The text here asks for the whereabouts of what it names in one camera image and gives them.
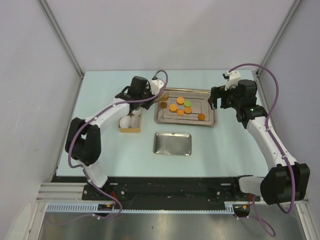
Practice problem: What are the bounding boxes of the white paper cupcake liner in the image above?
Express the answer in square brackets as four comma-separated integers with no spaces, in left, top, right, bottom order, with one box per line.
[130,115,141,129]
[132,109,142,116]
[119,115,131,129]

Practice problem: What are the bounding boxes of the aluminium frame post right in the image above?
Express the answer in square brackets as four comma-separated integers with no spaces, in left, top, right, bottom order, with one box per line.
[260,0,305,67]

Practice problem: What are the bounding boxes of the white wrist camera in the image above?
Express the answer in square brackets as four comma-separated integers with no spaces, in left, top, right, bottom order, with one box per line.
[222,70,241,91]
[150,78,165,95]

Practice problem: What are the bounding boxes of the white slotted cable duct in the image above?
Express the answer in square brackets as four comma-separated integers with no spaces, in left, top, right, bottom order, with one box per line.
[46,201,237,215]

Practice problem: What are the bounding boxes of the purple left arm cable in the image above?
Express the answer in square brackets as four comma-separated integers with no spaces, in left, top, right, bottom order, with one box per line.
[47,69,168,226]

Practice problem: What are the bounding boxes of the aluminium frame post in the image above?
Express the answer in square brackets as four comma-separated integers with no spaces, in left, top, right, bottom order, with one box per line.
[37,0,84,79]
[260,0,305,67]

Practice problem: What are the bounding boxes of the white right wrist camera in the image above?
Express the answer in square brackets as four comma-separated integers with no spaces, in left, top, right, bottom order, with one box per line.
[222,70,241,91]

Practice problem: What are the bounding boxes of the orange swirl flower cookie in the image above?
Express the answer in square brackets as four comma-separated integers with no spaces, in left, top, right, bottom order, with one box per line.
[176,109,185,116]

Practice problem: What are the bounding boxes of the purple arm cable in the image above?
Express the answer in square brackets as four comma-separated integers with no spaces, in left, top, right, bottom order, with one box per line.
[47,69,168,226]
[224,63,297,237]

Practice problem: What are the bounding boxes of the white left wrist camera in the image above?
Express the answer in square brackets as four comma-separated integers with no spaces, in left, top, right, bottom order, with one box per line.
[150,78,165,95]

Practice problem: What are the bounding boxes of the steel tongs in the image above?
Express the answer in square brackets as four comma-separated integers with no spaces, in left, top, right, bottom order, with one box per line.
[153,93,170,104]

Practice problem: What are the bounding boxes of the green sandwich cookie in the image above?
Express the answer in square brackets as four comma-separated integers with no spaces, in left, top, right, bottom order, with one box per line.
[183,100,192,107]

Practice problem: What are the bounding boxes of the aluminium frame post left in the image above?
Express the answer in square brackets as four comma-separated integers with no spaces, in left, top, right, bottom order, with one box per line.
[37,0,84,79]

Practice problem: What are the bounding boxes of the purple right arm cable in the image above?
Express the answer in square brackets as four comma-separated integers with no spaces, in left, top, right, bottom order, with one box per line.
[224,63,297,237]

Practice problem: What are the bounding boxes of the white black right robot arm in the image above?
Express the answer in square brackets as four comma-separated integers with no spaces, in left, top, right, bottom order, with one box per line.
[208,79,310,205]

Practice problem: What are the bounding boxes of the gold cookie tin box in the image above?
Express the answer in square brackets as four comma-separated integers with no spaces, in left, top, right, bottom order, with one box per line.
[118,107,143,133]

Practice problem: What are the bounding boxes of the small steel tin lid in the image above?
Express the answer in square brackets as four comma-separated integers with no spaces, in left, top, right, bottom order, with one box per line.
[153,132,192,156]

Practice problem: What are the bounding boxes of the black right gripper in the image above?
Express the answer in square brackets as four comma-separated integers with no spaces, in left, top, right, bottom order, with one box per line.
[207,82,242,110]

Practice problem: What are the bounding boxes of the large steel baking tray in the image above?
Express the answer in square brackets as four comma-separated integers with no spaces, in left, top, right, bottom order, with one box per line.
[154,88,218,127]

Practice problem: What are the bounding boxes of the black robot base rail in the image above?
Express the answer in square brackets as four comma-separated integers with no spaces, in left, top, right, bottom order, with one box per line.
[52,176,254,211]

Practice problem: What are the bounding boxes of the orange chocolate chip cookie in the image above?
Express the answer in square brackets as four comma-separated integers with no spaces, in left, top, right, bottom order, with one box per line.
[197,113,206,121]

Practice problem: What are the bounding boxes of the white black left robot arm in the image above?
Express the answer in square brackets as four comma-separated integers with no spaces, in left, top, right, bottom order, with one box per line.
[65,76,168,200]

